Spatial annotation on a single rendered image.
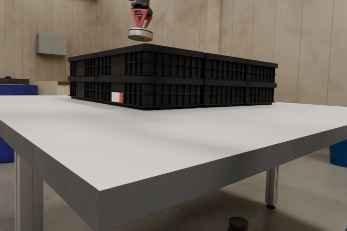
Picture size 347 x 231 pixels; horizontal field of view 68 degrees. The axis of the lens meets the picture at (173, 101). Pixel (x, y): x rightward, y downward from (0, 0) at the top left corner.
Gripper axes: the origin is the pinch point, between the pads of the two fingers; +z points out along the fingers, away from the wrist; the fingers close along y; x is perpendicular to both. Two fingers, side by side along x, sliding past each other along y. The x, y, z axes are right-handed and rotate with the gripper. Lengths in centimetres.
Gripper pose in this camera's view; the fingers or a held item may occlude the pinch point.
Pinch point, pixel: (140, 29)
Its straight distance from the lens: 112.6
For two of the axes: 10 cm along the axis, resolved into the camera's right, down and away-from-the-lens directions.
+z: -0.7, 10.0, -0.2
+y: -1.8, -0.3, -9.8
